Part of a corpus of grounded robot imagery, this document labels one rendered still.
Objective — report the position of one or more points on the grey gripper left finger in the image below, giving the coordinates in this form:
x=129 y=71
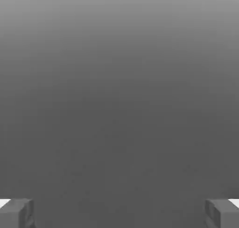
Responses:
x=13 y=215

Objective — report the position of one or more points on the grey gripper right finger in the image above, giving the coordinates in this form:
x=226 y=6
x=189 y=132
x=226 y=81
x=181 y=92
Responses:
x=224 y=215

